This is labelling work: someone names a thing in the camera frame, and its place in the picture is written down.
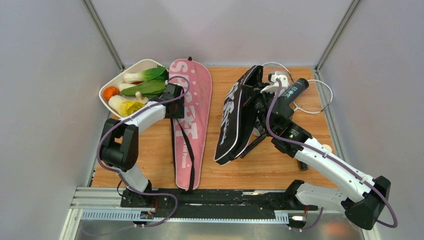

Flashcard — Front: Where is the yellow napa cabbage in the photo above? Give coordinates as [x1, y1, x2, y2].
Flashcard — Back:
[108, 95, 146, 117]

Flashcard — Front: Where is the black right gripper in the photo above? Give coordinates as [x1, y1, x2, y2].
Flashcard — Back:
[241, 82, 276, 135]

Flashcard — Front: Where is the white racket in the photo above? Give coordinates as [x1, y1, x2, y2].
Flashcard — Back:
[291, 79, 333, 172]
[239, 62, 294, 159]

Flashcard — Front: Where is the white rectangular tray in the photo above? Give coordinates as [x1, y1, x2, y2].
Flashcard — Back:
[98, 59, 163, 118]

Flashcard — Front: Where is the black racket cover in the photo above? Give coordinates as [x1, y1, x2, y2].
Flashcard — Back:
[214, 65, 263, 166]

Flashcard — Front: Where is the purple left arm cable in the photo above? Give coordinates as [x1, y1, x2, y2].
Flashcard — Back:
[96, 76, 191, 229]

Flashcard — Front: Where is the green leafy vegetable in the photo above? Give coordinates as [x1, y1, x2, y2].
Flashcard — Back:
[120, 80, 166, 96]

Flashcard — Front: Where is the green bok choy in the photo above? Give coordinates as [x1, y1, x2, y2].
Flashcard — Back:
[123, 66, 169, 83]

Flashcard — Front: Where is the beige mushroom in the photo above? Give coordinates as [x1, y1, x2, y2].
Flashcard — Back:
[135, 91, 149, 105]

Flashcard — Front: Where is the black shuttlecock tube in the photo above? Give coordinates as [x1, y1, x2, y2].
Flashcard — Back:
[257, 78, 309, 131]

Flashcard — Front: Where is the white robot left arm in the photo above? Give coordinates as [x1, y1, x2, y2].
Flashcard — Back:
[96, 83, 189, 207]

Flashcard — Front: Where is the white tube cap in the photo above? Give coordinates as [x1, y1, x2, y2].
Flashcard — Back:
[322, 144, 333, 153]

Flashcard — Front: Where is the pink racket cover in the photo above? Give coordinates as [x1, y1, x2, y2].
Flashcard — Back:
[169, 58, 213, 192]

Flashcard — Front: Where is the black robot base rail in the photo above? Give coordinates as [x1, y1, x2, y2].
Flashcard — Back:
[116, 185, 318, 222]

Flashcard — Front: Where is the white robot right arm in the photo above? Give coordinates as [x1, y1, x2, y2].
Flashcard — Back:
[242, 78, 399, 230]

